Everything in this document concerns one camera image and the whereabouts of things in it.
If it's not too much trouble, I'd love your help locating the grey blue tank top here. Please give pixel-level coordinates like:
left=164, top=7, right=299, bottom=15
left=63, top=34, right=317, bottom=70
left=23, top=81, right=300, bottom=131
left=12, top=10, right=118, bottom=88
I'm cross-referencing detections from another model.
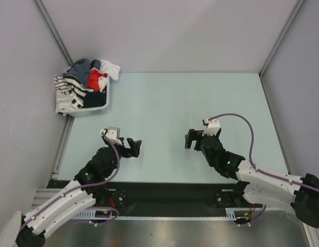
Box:
left=63, top=58, right=101, bottom=87

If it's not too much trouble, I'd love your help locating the grey plastic laundry basket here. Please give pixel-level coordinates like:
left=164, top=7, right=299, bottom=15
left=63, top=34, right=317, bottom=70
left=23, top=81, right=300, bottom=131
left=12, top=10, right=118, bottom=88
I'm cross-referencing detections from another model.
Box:
left=55, top=74, right=110, bottom=117

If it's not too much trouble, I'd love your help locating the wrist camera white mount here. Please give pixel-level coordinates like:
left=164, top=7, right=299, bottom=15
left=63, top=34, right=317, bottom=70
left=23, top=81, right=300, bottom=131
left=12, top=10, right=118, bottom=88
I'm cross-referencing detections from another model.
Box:
left=100, top=127, right=123, bottom=146
left=202, top=118, right=221, bottom=136

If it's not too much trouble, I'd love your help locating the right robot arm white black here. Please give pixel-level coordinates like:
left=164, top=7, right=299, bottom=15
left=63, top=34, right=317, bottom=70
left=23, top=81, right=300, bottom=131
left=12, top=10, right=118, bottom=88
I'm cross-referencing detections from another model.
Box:
left=185, top=129, right=319, bottom=228

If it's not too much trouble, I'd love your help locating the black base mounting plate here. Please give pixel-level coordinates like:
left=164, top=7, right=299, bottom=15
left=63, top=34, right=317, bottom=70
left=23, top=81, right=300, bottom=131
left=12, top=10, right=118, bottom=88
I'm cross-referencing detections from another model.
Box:
left=46, top=180, right=263, bottom=218

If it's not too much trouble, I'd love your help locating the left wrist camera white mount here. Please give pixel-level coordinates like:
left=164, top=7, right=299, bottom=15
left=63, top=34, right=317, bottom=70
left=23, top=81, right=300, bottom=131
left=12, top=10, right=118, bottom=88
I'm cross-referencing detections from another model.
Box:
left=100, top=127, right=123, bottom=146

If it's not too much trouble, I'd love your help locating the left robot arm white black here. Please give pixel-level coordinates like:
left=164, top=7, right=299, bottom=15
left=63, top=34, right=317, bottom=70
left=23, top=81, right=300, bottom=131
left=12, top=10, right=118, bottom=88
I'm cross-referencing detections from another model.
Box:
left=13, top=137, right=142, bottom=246

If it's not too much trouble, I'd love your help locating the red tank top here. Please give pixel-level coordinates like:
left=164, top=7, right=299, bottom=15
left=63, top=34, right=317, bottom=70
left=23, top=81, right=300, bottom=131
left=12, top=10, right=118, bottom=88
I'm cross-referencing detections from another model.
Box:
left=87, top=69, right=109, bottom=92

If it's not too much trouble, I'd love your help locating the black white striped tank top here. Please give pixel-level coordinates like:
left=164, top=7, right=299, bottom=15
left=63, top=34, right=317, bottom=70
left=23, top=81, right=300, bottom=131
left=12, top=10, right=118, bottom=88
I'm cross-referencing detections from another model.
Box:
left=54, top=76, right=94, bottom=115

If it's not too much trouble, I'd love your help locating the slotted cable duct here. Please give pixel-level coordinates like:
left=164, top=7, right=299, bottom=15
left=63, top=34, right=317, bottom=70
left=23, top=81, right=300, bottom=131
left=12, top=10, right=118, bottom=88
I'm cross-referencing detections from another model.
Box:
left=73, top=208, right=251, bottom=224

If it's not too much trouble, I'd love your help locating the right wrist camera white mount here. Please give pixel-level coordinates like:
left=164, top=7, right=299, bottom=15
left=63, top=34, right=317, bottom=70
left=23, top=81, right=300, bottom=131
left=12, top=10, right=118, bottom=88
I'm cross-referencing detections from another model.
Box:
left=202, top=118, right=221, bottom=136

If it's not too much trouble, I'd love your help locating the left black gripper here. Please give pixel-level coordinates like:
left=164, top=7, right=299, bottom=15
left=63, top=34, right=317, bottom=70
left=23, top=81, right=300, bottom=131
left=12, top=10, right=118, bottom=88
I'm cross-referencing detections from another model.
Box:
left=102, top=135, right=140, bottom=176

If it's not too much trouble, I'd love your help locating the aluminium extrusion rail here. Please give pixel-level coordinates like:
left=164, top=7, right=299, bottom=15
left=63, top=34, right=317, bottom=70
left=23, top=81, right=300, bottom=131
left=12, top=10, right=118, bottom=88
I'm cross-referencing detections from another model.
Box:
left=30, top=188, right=61, bottom=210

